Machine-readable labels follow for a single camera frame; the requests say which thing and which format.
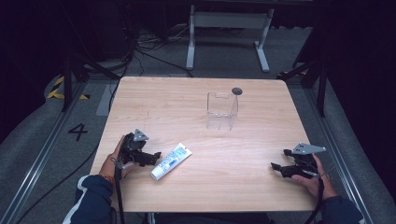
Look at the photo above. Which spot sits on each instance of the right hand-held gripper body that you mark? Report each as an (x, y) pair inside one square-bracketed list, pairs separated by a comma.
[(306, 158)]

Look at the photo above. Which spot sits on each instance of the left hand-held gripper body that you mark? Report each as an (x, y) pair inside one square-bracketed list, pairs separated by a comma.
[(133, 145)]

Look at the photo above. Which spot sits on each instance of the white and blue toothpaste tube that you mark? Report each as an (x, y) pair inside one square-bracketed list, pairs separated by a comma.
[(170, 161)]

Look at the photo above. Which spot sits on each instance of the clear acrylic holder box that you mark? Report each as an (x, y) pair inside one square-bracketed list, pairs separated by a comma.
[(221, 112)]

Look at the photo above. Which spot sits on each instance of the person's right hand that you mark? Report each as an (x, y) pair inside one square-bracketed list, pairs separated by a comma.
[(317, 185)]

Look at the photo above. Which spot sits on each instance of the person's left hand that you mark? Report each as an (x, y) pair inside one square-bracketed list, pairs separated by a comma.
[(109, 166)]

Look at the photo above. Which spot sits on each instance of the grey floor tape patch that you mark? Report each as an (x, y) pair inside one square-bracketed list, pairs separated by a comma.
[(106, 101)]

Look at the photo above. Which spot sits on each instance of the black metal stand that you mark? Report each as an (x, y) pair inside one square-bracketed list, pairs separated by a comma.
[(67, 84), (320, 81)]

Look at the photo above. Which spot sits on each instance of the dark round table grommet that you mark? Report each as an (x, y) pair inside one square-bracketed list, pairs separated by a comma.
[(237, 90)]

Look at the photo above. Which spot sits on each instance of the metal floor rail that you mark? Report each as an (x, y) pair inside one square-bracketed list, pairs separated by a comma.
[(339, 155), (40, 158)]

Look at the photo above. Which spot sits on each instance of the white metal table frame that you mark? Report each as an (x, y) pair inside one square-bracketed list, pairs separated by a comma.
[(229, 20)]

